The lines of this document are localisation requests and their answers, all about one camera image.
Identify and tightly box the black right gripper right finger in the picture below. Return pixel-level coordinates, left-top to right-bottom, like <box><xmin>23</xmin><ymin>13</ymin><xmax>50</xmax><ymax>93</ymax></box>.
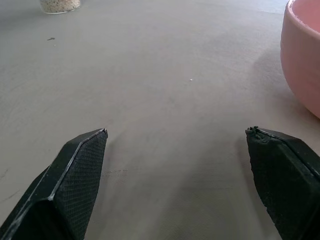
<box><xmin>245</xmin><ymin>125</ymin><xmax>320</xmax><ymax>240</ymax></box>

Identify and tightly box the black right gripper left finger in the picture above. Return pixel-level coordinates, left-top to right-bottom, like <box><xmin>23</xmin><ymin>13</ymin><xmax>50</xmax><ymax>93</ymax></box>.
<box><xmin>0</xmin><ymin>128</ymin><xmax>109</xmax><ymax>240</ymax></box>

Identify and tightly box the glass jar of grains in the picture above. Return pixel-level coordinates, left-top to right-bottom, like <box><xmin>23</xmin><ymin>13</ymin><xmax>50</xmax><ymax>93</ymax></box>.
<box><xmin>39</xmin><ymin>0</ymin><xmax>81</xmax><ymax>14</ymax></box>

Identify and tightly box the pink bowl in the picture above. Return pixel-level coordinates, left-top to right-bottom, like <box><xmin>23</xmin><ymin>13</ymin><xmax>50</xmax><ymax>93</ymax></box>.
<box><xmin>280</xmin><ymin>0</ymin><xmax>320</xmax><ymax>119</ymax></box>

